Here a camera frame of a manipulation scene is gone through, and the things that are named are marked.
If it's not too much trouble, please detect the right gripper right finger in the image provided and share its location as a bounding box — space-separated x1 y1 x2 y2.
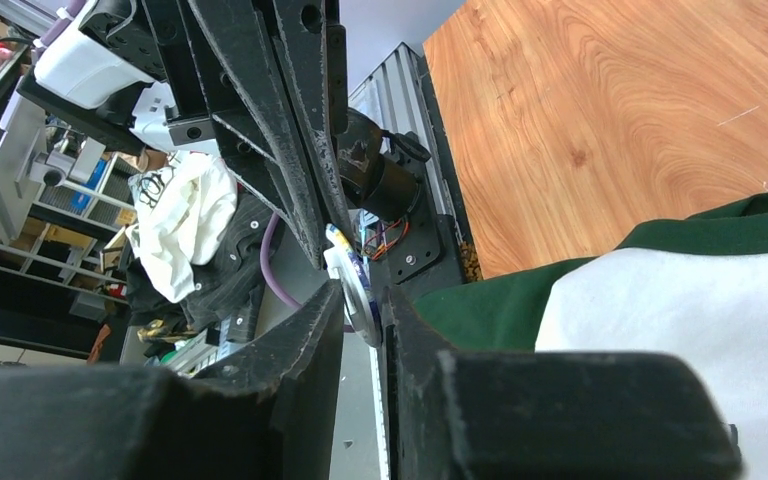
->
382 288 743 479

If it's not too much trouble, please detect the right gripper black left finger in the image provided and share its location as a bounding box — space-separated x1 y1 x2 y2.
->
0 280 344 479

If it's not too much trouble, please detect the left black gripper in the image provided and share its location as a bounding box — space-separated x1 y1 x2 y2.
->
79 1 351 268

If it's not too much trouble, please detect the round dark brooch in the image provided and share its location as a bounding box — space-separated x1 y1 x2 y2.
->
323 224 382 348

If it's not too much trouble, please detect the white green garment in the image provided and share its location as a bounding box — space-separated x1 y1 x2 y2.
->
415 192 768 479

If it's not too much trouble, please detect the dark striped garment background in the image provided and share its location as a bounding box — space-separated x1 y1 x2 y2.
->
125 193 272 338

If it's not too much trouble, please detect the white cloth pile background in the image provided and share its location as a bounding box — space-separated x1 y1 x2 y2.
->
125 151 238 303

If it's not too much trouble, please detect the metal storage shelf background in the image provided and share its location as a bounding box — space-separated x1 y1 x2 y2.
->
0 46 136 358

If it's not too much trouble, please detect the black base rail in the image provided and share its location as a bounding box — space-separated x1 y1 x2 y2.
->
350 44 482 299

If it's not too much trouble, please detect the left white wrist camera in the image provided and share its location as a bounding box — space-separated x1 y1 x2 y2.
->
18 1 219 155

